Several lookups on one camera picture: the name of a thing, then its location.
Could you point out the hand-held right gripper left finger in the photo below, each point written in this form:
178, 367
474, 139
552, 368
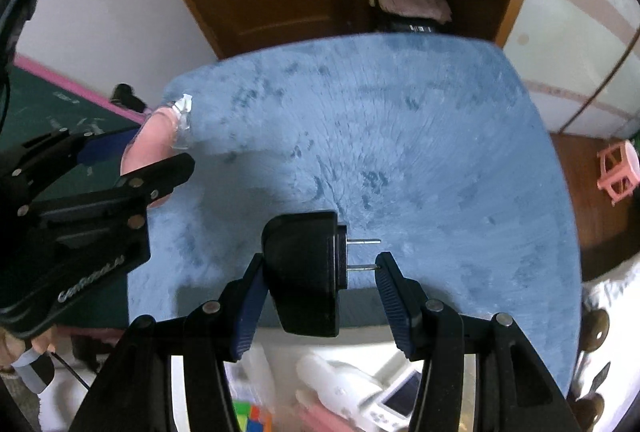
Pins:
250, 307

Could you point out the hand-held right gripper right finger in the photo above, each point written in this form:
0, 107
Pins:
392, 307

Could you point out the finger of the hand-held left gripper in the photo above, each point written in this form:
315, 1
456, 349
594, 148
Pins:
160, 174
105, 149

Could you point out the pink item clear wrapper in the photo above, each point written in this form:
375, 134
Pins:
150, 136

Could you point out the white plastic storage bin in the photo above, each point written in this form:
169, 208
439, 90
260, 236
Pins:
350, 344

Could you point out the black plug adapter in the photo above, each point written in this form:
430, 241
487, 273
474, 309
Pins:
300, 272

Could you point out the white handheld screen device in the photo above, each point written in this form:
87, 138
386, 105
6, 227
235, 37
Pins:
395, 404

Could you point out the multicolour puzzle cube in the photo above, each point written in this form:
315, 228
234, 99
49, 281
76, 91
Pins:
250, 417

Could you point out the person's left hand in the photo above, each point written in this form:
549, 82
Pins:
15, 352

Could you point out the small black object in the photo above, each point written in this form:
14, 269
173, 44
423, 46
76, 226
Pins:
127, 96

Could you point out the blue plush blanket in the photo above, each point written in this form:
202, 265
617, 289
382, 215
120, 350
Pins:
425, 161

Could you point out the brown wooden knob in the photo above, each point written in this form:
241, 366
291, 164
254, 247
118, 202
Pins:
590, 414
596, 329

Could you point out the dark pointed tool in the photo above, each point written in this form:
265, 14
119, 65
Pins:
600, 378

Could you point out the white cloth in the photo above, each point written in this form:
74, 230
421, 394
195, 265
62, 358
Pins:
620, 302

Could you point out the pink plastic stool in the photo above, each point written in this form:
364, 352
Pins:
612, 161

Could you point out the flat black item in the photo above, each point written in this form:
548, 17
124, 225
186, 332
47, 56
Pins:
415, 27

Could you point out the white wardrobe pink stripe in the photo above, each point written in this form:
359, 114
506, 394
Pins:
565, 11

